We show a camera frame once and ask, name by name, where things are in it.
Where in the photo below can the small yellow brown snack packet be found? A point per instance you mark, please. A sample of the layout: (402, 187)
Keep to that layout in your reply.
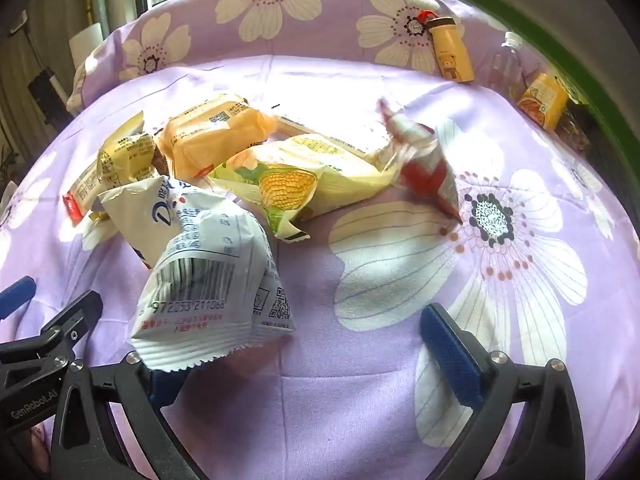
(125, 155)

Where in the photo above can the silver-gold wrapped snack bar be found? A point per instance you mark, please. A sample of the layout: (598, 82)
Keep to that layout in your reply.
(77, 195)

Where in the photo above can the yellow green corn snack packet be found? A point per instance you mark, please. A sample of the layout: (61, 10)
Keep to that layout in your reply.
(300, 180)

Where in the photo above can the beige packet with red edges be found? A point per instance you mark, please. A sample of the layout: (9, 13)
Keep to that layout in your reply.
(340, 132)

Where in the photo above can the yellow bear bottle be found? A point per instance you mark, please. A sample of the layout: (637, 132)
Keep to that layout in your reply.
(450, 55)

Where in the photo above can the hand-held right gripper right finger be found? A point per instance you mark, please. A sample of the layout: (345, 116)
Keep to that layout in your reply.
(450, 355)

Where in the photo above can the purple floral bed sheet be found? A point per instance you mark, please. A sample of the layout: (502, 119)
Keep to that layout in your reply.
(310, 270)

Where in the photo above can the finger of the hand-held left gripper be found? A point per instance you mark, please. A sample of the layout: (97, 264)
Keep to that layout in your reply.
(75, 317)
(15, 297)

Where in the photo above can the yellow drink carton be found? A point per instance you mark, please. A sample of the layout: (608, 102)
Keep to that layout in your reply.
(542, 101)

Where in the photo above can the green cardboard box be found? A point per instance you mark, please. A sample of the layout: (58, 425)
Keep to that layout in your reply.
(492, 2)

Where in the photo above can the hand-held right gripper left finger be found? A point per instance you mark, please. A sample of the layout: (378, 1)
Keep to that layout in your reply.
(167, 386)

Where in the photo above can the orange bread packet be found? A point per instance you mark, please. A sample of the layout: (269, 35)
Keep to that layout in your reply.
(215, 135)

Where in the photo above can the dark snack packet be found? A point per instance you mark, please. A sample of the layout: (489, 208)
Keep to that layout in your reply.
(575, 132)

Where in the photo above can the clear plastic bottle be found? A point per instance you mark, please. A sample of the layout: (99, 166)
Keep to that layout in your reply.
(510, 66)

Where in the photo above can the red white snack packet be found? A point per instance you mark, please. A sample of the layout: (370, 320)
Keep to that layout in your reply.
(425, 165)

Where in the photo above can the white panel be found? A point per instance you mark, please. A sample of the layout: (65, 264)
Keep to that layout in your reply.
(86, 47)

